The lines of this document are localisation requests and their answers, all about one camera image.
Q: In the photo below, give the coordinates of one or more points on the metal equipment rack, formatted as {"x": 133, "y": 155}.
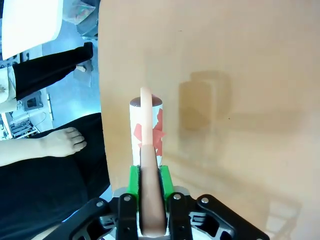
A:
{"x": 17, "y": 123}

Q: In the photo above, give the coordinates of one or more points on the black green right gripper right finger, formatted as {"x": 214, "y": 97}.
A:
{"x": 178, "y": 217}

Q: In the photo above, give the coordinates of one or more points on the person's left forearm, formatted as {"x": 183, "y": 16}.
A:
{"x": 5, "y": 97}

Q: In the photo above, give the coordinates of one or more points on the clear bag with colourful contents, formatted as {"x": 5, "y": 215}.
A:
{"x": 78, "y": 11}

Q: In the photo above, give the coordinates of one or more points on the grey equipment box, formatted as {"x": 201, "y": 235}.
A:
{"x": 32, "y": 101}

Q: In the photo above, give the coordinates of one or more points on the person's right forearm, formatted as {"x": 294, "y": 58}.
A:
{"x": 20, "y": 152}

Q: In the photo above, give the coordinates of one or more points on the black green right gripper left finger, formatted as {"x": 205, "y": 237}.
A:
{"x": 123, "y": 215}

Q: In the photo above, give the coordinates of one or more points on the white side table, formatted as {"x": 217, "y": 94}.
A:
{"x": 30, "y": 25}

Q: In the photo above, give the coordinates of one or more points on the person's right hand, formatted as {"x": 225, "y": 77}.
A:
{"x": 62, "y": 142}

